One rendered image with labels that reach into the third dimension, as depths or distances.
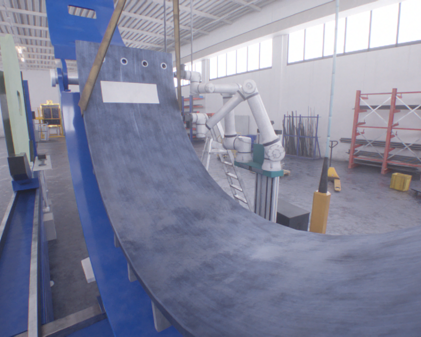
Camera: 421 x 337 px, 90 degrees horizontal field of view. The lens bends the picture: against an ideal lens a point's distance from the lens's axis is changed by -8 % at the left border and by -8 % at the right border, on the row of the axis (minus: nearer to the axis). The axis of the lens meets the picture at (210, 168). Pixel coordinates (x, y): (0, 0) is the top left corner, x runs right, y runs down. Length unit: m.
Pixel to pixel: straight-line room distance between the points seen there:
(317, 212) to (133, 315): 1.10
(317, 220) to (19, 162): 3.83
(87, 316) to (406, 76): 11.29
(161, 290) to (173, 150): 1.03
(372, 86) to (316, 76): 2.58
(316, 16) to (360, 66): 2.98
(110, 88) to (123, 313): 1.32
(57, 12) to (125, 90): 1.75
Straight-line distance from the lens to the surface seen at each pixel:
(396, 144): 10.71
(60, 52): 2.24
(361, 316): 0.45
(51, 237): 4.01
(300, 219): 2.81
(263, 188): 2.74
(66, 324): 1.92
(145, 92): 1.76
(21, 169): 4.13
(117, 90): 1.71
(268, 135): 2.04
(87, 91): 1.58
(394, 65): 11.46
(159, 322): 0.91
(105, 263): 1.48
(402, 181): 7.95
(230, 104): 2.18
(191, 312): 0.63
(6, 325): 2.16
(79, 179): 1.73
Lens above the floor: 1.90
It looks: 13 degrees down
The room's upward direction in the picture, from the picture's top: straight up
